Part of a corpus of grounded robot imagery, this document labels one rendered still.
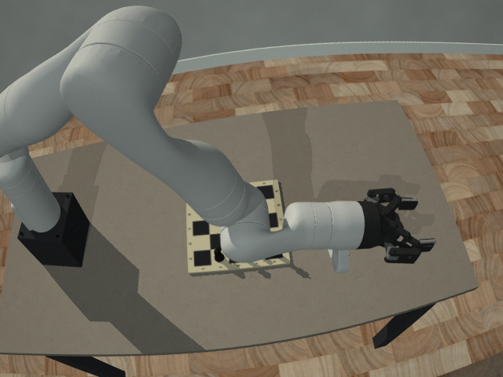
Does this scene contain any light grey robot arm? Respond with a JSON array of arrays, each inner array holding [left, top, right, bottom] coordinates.
[[0, 5, 365, 273]]

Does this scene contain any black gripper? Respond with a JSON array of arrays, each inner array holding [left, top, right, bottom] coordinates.
[[357, 188, 436, 264]]

